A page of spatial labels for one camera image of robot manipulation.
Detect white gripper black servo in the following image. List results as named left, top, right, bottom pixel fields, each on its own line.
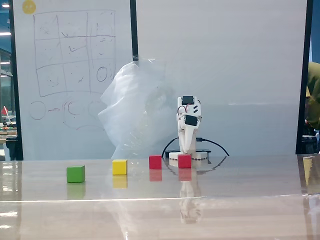
left=176, top=113, right=202, bottom=154

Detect red wooden cube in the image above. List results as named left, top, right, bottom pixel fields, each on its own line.
left=148, top=154, right=163, bottom=170
left=177, top=153, right=193, bottom=169

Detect yellow wooden cube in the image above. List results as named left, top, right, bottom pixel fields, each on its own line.
left=112, top=159, right=128, bottom=176

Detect green wooden cube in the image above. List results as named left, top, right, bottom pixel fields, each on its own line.
left=66, top=165, right=86, bottom=184

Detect black table clamp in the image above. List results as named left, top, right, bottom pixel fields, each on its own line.
left=164, top=148, right=212, bottom=154

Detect clear plastic bag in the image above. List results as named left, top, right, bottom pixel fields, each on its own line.
left=97, top=58, right=181, bottom=160

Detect blank white board panel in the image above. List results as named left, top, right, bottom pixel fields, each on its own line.
left=134, top=0, right=309, bottom=158

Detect whiteboard with marker grid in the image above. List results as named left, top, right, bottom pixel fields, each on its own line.
left=11, top=0, right=138, bottom=161

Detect black office chair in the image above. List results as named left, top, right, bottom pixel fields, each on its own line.
left=301, top=134, right=320, bottom=155
left=5, top=136, right=19, bottom=161

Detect person in olive jacket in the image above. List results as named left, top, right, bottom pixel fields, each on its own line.
left=304, top=61, right=320, bottom=131

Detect cluttered background workbench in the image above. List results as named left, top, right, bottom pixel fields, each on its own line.
left=0, top=119, right=18, bottom=141

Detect yellow round magnet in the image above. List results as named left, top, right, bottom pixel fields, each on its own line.
left=22, top=0, right=37, bottom=15

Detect black cable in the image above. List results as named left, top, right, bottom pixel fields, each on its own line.
left=161, top=137, right=180, bottom=158
left=195, top=137, right=231, bottom=157

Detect white perforated base plate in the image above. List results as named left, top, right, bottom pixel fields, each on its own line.
left=168, top=151, right=209, bottom=166

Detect black frame post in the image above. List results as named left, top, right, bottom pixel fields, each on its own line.
left=8, top=0, right=25, bottom=161
left=295, top=0, right=314, bottom=155
left=129, top=0, right=140, bottom=62

